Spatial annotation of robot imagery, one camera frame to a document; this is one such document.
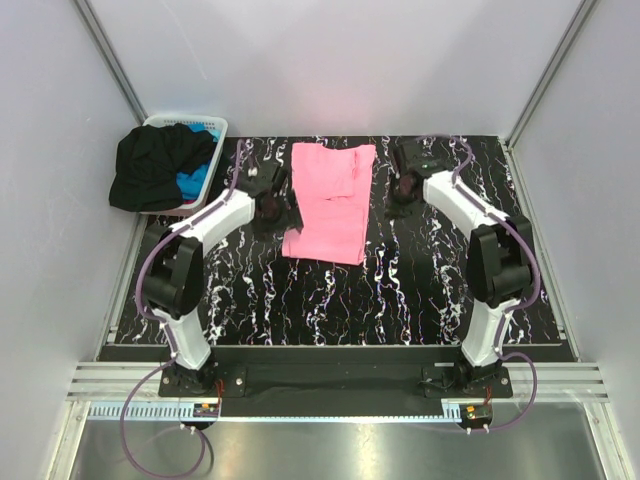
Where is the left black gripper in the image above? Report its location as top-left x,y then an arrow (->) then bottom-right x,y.
252,190 -> 302,242

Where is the pink t shirt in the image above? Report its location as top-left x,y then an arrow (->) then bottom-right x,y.
282,142 -> 376,266

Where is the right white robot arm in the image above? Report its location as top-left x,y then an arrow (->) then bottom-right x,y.
389,137 -> 541,397

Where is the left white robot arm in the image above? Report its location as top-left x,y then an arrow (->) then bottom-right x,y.
135,165 -> 303,396

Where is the blue t shirt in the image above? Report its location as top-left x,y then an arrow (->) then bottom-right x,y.
176,123 -> 220,203

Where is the white plastic laundry basket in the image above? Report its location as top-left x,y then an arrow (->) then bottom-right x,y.
142,113 -> 228,217

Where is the black t shirt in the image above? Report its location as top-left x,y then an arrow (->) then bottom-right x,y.
109,123 -> 217,212

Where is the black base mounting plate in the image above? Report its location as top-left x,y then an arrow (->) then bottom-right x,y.
159,346 -> 513,420

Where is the left orange connector box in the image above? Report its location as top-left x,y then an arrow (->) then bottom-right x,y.
193,403 -> 220,418

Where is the orange connector box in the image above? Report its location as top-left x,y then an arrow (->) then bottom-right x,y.
462,404 -> 493,421
193,403 -> 220,418

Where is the right orange connector box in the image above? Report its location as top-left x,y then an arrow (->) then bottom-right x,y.
462,404 -> 493,421

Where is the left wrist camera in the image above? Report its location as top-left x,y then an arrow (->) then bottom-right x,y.
246,163 -> 289,197

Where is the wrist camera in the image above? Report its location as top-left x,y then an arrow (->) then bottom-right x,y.
393,142 -> 446,176
246,163 -> 289,197

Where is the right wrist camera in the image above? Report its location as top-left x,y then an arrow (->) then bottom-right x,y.
393,142 -> 446,176

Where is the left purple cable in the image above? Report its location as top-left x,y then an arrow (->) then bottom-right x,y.
119,138 -> 259,480

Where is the purple cable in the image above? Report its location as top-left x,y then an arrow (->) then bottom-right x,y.
419,133 -> 542,434
119,138 -> 259,480

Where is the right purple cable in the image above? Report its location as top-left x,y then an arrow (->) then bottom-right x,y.
419,133 -> 542,434

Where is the aluminium frame rail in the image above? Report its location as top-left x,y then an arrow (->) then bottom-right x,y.
67,362 -> 608,424

